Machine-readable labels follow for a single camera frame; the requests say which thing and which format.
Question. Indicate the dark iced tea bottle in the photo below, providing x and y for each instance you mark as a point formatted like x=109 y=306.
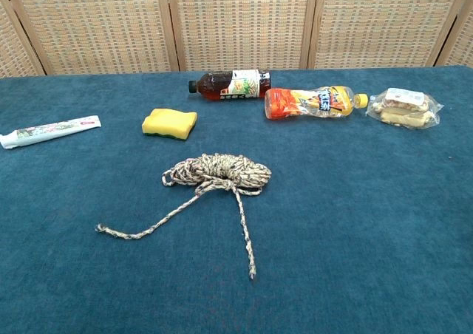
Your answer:
x=214 y=84

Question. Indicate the woven rattan screen panel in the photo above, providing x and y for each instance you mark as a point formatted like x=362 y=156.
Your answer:
x=462 y=46
x=11 y=53
x=377 y=23
x=240 y=23
x=99 y=23

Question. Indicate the orange juice plastic bottle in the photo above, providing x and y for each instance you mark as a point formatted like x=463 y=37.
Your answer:
x=295 y=105

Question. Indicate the yellow green scrubbing sponge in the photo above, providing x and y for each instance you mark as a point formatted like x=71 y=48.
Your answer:
x=168 y=121

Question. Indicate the clear bag of pastries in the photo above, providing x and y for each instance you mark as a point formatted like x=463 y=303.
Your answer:
x=403 y=112

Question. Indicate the white floral toothpaste tube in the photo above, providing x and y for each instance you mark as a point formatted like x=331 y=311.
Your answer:
x=48 y=131

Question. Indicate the blue carpet table cover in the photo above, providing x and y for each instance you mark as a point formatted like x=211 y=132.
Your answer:
x=369 y=219

